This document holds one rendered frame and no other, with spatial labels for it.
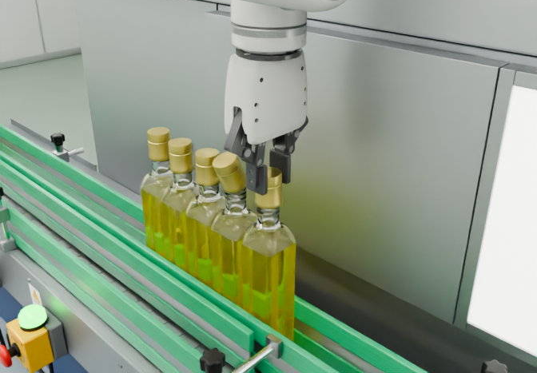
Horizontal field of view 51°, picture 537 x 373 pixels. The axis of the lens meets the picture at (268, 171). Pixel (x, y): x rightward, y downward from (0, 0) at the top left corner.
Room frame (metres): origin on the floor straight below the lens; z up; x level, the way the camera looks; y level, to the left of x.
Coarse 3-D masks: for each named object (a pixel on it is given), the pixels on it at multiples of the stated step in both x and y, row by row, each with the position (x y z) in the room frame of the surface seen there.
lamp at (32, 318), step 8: (32, 304) 0.77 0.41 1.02; (24, 312) 0.74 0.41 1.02; (32, 312) 0.74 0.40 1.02; (40, 312) 0.75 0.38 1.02; (24, 320) 0.73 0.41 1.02; (32, 320) 0.73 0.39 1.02; (40, 320) 0.74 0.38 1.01; (24, 328) 0.73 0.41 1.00; (32, 328) 0.73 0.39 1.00; (40, 328) 0.74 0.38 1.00
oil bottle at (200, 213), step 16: (192, 208) 0.70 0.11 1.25; (208, 208) 0.68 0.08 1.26; (192, 224) 0.70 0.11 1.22; (208, 224) 0.67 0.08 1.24; (192, 240) 0.70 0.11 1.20; (208, 240) 0.67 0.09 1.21; (192, 256) 0.70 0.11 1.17; (208, 256) 0.67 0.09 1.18; (192, 272) 0.70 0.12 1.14; (208, 272) 0.68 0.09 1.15
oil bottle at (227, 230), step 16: (224, 208) 0.68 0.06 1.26; (224, 224) 0.65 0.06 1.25; (240, 224) 0.64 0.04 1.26; (224, 240) 0.65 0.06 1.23; (240, 240) 0.64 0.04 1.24; (224, 256) 0.65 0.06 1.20; (240, 256) 0.63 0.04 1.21; (224, 272) 0.65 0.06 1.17; (240, 272) 0.63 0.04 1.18; (224, 288) 0.65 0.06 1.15; (240, 288) 0.63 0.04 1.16; (240, 304) 0.63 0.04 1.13
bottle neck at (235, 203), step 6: (234, 192) 0.65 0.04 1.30; (240, 192) 0.66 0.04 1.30; (228, 198) 0.66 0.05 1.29; (234, 198) 0.66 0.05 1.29; (240, 198) 0.66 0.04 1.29; (228, 204) 0.66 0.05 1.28; (234, 204) 0.65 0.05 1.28; (240, 204) 0.66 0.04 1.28; (228, 210) 0.66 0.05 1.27; (234, 210) 0.65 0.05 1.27; (240, 210) 0.66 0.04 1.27; (246, 210) 0.67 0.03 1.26
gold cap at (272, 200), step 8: (272, 168) 0.64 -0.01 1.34; (272, 176) 0.62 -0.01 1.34; (280, 176) 0.62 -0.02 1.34; (272, 184) 0.61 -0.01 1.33; (280, 184) 0.63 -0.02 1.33; (256, 192) 0.62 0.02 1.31; (272, 192) 0.61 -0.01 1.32; (280, 192) 0.62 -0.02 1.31; (256, 200) 0.62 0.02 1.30; (264, 200) 0.61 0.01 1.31; (272, 200) 0.61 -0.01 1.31; (280, 200) 0.62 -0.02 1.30; (264, 208) 0.61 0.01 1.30; (272, 208) 0.61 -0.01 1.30
